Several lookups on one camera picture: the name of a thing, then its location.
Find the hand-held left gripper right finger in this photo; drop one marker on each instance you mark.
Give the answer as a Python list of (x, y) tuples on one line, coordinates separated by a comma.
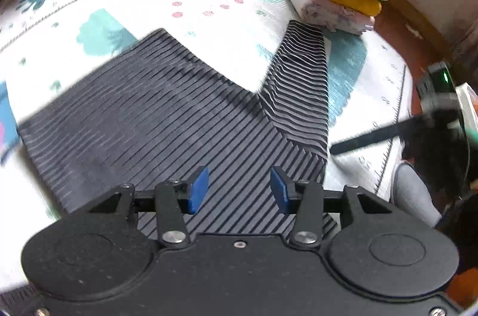
[(280, 191)]

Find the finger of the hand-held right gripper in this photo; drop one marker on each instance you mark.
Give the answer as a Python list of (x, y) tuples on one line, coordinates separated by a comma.
[(373, 138)]

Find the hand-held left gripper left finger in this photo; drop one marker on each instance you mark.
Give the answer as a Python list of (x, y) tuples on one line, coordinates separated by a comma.
[(198, 191)]

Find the black striped garment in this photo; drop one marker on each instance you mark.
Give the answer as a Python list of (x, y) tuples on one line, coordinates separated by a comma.
[(149, 114)]

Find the person's grey trouser leg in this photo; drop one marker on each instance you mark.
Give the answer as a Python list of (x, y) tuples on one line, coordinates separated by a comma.
[(410, 192)]

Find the pale pink folded garment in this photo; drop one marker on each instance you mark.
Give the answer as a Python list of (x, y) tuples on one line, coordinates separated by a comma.
[(336, 8)]

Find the printed animal play mat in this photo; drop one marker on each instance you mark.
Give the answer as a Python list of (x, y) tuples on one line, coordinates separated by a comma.
[(149, 2)]

